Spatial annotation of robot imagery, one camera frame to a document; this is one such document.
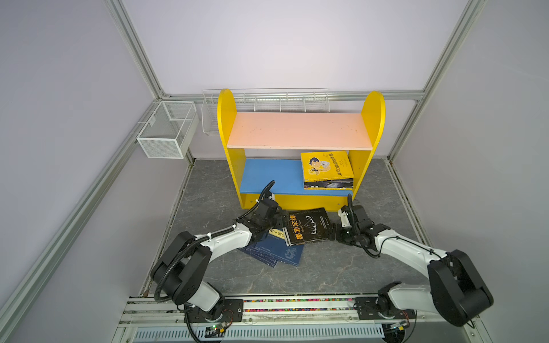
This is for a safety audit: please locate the black antler cover book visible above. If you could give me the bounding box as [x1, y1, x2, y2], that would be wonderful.
[283, 208, 332, 247]

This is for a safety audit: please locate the purple portrait cover book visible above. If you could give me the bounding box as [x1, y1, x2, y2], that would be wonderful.
[304, 179, 354, 190]

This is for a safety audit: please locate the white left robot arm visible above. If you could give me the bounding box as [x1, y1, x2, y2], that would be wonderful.
[150, 198, 279, 313]

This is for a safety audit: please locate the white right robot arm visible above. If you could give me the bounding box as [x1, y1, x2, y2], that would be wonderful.
[334, 205, 494, 327]

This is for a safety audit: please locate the top dark blue booklet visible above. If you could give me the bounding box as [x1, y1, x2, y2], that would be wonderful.
[255, 233, 304, 267]

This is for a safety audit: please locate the dark blue booklet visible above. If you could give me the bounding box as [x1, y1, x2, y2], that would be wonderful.
[255, 233, 304, 267]
[239, 244, 278, 268]

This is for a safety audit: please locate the lower dark blue booklet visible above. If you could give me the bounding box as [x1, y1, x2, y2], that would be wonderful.
[239, 244, 278, 268]

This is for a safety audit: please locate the yellow wooden bookshelf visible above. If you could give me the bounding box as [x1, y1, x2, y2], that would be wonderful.
[217, 89, 386, 212]

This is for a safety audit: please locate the green circuit board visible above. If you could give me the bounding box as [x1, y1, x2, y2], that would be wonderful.
[204, 326, 226, 338]

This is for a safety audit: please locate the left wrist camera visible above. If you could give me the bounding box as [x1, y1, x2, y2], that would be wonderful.
[258, 180, 275, 202]

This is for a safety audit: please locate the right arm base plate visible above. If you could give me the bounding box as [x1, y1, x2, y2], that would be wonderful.
[353, 295, 417, 320]

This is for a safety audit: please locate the white slotted cable duct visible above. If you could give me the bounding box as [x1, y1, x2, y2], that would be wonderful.
[130, 324, 385, 342]

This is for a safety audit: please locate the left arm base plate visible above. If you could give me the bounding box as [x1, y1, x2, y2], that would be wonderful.
[187, 298, 244, 323]

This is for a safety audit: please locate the white wire rack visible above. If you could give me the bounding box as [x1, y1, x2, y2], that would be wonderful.
[201, 88, 331, 135]

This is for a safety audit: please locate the white mesh wire basket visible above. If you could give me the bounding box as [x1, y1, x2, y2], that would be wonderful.
[137, 101, 200, 159]

